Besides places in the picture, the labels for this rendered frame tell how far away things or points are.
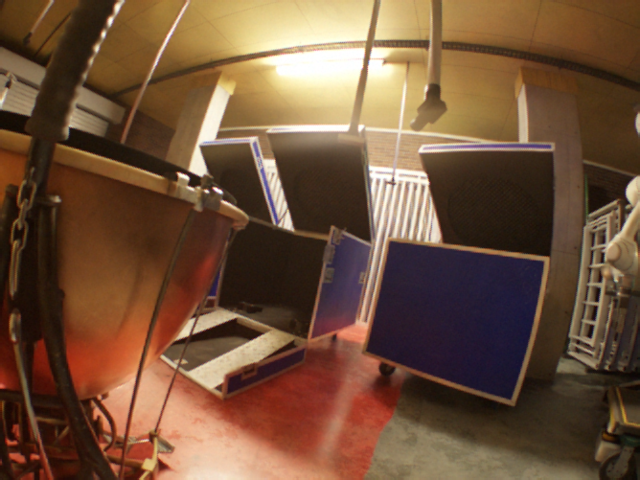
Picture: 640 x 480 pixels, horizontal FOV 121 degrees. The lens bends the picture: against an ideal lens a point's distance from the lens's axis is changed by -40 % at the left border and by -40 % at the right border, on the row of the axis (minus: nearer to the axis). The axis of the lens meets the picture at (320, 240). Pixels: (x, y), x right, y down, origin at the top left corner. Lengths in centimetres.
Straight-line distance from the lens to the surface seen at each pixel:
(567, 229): 322
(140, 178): 30
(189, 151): 466
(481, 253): 175
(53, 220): 25
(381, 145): 554
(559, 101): 377
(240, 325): 232
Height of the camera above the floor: 73
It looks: 3 degrees up
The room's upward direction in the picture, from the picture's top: 12 degrees clockwise
